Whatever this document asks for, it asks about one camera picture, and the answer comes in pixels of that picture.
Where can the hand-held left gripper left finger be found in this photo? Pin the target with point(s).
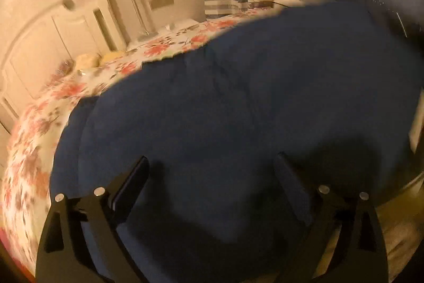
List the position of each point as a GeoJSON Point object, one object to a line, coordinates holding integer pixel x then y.
{"type": "Point", "coordinates": [131, 185]}

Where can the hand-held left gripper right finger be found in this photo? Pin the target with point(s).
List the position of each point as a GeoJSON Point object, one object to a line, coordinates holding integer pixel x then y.
{"type": "Point", "coordinates": [293, 185]}

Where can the dark blue garment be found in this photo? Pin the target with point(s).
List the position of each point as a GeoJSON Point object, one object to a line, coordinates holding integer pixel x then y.
{"type": "Point", "coordinates": [232, 104]}

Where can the floral bed sheet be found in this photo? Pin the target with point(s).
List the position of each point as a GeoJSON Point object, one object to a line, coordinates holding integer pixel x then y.
{"type": "Point", "coordinates": [33, 137]}

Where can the pale yellow cushion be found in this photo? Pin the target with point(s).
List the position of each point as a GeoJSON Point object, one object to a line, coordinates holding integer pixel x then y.
{"type": "Point", "coordinates": [87, 61]}
{"type": "Point", "coordinates": [113, 56]}

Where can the thin metal stand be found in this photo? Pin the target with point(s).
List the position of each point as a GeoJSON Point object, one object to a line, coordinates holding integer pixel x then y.
{"type": "Point", "coordinates": [144, 27]}

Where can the white bed headboard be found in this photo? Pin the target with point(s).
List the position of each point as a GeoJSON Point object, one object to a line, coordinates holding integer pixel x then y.
{"type": "Point", "coordinates": [66, 34]}

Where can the wall switch plate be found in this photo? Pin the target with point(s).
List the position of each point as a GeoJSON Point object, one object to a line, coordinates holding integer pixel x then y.
{"type": "Point", "coordinates": [161, 1]}

